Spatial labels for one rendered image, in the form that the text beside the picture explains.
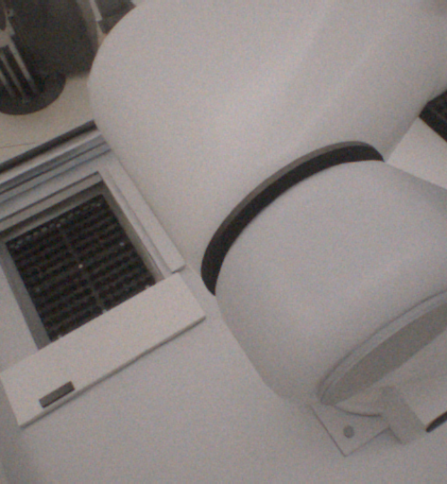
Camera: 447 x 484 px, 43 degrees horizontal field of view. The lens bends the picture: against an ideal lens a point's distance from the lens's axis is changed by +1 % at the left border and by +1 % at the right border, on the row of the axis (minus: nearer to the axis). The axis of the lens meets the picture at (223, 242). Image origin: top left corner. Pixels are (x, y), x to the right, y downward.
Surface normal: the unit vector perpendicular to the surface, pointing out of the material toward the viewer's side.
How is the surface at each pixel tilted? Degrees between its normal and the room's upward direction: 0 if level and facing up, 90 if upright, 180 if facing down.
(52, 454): 0
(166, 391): 0
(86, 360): 0
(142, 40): 23
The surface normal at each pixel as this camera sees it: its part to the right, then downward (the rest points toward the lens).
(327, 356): -0.14, 0.54
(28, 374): -0.08, -0.50
